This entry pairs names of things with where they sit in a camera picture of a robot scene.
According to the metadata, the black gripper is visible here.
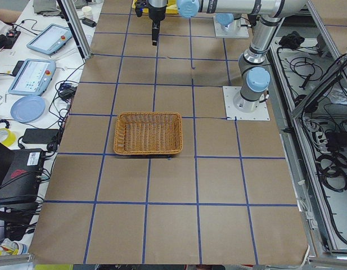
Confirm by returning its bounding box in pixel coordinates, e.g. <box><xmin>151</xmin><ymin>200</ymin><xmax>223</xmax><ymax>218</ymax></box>
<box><xmin>148</xmin><ymin>0</ymin><xmax>165</xmax><ymax>46</ymax></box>

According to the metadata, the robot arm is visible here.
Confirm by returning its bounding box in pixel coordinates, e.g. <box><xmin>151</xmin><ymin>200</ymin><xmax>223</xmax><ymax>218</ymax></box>
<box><xmin>215</xmin><ymin>13</ymin><xmax>241</xmax><ymax>33</ymax></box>
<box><xmin>176</xmin><ymin>0</ymin><xmax>307</xmax><ymax>113</ymax></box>

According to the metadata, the yellow tape roll on desk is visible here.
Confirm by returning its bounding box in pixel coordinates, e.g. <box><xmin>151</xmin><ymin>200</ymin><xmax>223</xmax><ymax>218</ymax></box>
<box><xmin>0</xmin><ymin>128</ymin><xmax>16</xmax><ymax>147</ymax></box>

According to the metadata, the white lilac jar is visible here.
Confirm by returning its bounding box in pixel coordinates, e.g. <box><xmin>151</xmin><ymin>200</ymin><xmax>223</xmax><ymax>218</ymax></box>
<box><xmin>82</xmin><ymin>6</ymin><xmax>93</xmax><ymax>20</ymax></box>

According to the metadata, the teach pendant far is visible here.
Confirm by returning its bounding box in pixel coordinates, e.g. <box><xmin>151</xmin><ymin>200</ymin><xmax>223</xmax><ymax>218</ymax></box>
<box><xmin>26</xmin><ymin>24</ymin><xmax>73</xmax><ymax>55</ymax></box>

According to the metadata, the teach pendant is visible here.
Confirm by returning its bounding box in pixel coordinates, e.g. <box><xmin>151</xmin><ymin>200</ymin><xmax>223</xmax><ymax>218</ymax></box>
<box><xmin>8</xmin><ymin>59</ymin><xmax>56</xmax><ymax>96</ymax></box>
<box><xmin>26</xmin><ymin>24</ymin><xmax>73</xmax><ymax>55</ymax></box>

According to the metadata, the brown wicker basket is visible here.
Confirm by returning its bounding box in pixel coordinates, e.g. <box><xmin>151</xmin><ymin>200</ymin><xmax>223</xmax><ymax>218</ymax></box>
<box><xmin>114</xmin><ymin>112</ymin><xmax>183</xmax><ymax>155</ymax></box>

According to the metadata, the teach pendant near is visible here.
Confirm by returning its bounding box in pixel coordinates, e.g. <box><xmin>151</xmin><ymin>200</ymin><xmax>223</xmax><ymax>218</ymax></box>
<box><xmin>8</xmin><ymin>59</ymin><xmax>56</xmax><ymax>96</ymax></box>

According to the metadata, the blue plate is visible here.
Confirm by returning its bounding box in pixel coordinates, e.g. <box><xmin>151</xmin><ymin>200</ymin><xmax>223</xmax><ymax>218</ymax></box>
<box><xmin>10</xmin><ymin>95</ymin><xmax>46</xmax><ymax>123</ymax></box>

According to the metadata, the black power adapter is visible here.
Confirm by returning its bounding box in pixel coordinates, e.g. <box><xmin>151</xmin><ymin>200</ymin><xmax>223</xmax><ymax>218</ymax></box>
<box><xmin>17</xmin><ymin>128</ymin><xmax>59</xmax><ymax>151</ymax></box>

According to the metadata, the black computer box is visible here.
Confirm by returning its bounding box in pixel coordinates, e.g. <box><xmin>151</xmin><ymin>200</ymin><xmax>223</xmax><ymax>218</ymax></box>
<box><xmin>0</xmin><ymin>143</ymin><xmax>44</xmax><ymax>205</ymax></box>

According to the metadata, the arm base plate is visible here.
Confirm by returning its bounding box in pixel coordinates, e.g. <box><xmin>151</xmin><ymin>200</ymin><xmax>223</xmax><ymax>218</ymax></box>
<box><xmin>223</xmin><ymin>86</ymin><xmax>270</xmax><ymax>121</ymax></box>
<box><xmin>213</xmin><ymin>13</ymin><xmax>249</xmax><ymax>39</ymax></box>

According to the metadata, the aluminium frame post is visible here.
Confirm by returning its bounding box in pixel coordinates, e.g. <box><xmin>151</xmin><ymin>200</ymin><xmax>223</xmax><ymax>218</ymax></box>
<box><xmin>57</xmin><ymin>0</ymin><xmax>91</xmax><ymax>60</ymax></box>

